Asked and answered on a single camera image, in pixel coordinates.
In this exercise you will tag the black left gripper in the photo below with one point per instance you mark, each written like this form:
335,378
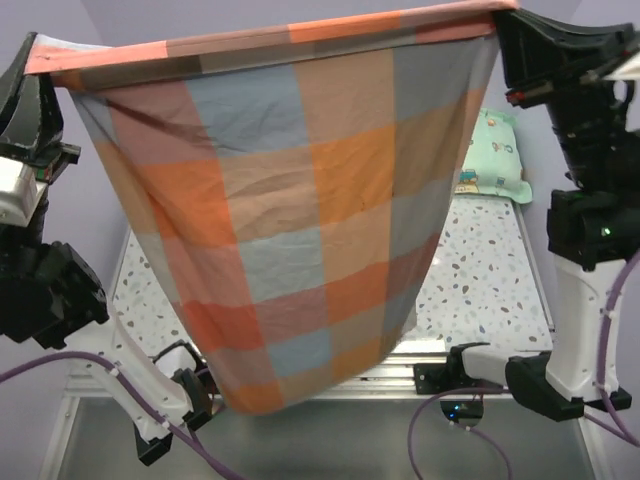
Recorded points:
26,116

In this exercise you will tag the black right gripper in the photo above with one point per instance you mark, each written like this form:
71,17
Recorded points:
543,54

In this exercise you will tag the orange grey plaid pillowcase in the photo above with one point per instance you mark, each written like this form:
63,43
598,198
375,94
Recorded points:
288,185

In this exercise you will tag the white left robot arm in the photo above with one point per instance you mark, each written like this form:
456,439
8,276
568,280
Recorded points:
51,295

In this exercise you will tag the green cartoon print pillow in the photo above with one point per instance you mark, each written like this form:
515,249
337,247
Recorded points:
492,165

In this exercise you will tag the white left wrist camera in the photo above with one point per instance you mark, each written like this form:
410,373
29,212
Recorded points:
20,192

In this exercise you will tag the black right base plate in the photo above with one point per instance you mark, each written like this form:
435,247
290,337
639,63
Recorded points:
431,378

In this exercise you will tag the aluminium mounting rail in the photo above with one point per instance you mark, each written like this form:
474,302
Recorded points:
394,378

